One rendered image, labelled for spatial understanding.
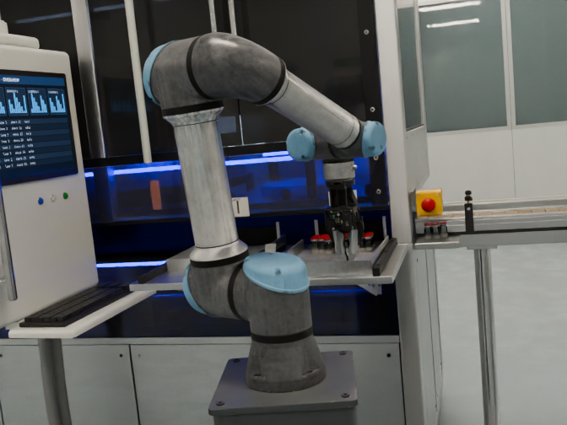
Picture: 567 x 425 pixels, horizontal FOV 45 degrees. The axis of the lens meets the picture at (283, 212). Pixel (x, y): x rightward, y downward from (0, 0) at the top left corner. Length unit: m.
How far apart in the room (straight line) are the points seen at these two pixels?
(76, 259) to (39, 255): 0.18
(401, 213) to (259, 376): 0.91
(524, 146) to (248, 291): 5.53
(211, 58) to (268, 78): 0.10
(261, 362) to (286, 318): 0.09
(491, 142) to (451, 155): 0.37
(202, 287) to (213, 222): 0.13
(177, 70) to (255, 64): 0.14
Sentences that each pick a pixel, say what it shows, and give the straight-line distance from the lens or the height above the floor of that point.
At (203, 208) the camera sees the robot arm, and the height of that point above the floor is 1.12.
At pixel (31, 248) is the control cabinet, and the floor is 0.99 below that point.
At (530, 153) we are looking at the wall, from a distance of 6.65.
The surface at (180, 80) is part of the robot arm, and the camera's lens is 1.25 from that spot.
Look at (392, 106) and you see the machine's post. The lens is 2.02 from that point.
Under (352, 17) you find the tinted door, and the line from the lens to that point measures 2.07.
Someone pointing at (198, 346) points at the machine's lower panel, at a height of 0.57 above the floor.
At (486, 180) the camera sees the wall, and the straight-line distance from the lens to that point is 6.65.
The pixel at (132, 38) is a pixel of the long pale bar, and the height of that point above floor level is 1.56.
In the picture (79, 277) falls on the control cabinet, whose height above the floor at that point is 0.85.
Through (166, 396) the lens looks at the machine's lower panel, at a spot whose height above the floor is 0.40.
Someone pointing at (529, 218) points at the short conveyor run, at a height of 0.92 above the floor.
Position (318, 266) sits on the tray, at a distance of 1.72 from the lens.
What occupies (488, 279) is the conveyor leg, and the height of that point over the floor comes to 0.73.
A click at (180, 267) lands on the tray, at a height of 0.89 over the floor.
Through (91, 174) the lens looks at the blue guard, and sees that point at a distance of 2.35.
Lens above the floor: 1.26
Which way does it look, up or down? 7 degrees down
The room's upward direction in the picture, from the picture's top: 5 degrees counter-clockwise
